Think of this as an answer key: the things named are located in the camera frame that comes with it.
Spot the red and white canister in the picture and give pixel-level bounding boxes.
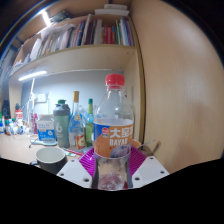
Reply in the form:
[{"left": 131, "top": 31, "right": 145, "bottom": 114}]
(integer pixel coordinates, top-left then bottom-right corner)
[{"left": 14, "top": 109, "right": 24, "bottom": 128}]

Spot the yellow-capped glass bottle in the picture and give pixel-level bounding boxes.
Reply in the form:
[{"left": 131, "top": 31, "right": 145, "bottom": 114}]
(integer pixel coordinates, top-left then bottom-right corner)
[{"left": 68, "top": 90, "right": 87, "bottom": 151}]

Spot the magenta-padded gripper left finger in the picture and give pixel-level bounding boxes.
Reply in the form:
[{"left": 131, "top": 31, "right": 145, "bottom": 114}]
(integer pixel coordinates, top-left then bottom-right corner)
[{"left": 56, "top": 147, "right": 100, "bottom": 190}]

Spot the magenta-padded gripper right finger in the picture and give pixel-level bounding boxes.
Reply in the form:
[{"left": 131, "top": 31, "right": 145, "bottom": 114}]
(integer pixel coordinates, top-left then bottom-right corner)
[{"left": 126, "top": 145, "right": 170, "bottom": 190}]

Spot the pen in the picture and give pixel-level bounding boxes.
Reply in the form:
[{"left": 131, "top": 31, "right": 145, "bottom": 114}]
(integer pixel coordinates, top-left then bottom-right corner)
[{"left": 61, "top": 148, "right": 84, "bottom": 157}]

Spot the blue and white box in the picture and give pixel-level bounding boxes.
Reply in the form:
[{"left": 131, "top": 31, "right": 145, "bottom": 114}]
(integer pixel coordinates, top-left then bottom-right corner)
[{"left": 35, "top": 114, "right": 56, "bottom": 143}]

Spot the shelf light bar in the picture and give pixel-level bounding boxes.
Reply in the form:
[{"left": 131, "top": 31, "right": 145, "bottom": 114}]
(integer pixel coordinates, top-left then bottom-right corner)
[{"left": 18, "top": 69, "right": 48, "bottom": 82}]

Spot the wooden shelf unit with books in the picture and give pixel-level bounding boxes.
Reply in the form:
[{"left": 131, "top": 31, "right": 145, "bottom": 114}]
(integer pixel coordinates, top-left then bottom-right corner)
[{"left": 6, "top": 3, "right": 148, "bottom": 144}]

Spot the clear red-capped drink bottle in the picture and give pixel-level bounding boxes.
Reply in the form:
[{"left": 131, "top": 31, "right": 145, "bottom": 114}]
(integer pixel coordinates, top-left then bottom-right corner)
[{"left": 92, "top": 73, "right": 135, "bottom": 192}]

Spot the black mug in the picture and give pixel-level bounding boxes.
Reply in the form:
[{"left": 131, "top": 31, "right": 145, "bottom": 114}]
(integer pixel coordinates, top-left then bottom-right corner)
[{"left": 29, "top": 146, "right": 69, "bottom": 176}]

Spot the grey shaker bottle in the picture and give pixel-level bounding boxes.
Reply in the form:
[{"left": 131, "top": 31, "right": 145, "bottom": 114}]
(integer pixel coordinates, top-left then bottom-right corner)
[{"left": 52, "top": 102, "right": 72, "bottom": 149}]

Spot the pink box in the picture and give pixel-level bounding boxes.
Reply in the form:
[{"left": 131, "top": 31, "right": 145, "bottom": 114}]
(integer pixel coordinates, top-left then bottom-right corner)
[{"left": 30, "top": 112, "right": 39, "bottom": 135}]

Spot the green-capped glass bottle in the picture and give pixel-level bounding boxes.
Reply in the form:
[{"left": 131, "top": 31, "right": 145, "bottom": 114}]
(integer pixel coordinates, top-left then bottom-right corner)
[{"left": 84, "top": 98, "right": 95, "bottom": 147}]

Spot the teal oval case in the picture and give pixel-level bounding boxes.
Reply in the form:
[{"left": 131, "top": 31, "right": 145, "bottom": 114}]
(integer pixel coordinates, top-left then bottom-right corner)
[{"left": 31, "top": 139, "right": 58, "bottom": 147}]

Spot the ceiling light tube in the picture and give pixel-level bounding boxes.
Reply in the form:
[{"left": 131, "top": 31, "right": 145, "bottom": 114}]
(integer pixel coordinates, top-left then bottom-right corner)
[{"left": 40, "top": 9, "right": 53, "bottom": 28}]

